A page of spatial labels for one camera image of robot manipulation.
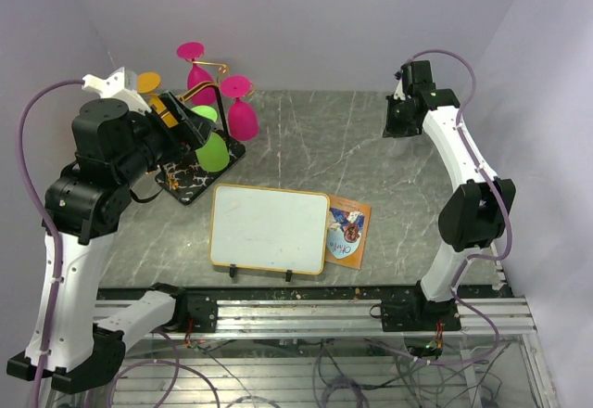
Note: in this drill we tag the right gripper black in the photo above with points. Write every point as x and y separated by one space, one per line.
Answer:
391 129

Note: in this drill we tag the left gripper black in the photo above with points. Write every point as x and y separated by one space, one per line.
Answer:
177 146

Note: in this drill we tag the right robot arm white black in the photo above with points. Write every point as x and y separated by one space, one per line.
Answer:
477 213

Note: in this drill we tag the green wine glass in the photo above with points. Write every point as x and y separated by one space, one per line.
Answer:
214 155

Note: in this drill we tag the yellow wine glass back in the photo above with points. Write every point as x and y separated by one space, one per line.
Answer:
148 84

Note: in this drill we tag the pink wine glass front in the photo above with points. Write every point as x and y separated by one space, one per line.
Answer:
243 122

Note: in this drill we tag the pink wine glass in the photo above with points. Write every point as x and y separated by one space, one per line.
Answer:
243 122
192 52

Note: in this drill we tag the pink wine glass back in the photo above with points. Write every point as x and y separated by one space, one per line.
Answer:
192 52

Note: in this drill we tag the orange Othello book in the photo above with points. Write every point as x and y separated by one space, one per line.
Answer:
347 228

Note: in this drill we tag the gold wire glass rack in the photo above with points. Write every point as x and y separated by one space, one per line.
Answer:
186 180

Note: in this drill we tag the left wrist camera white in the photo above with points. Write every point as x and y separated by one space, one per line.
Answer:
121 84

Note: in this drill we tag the whiteboard with yellow frame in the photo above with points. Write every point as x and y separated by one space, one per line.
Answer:
268 229

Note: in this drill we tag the aluminium mounting rail frame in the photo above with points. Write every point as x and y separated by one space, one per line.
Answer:
334 347

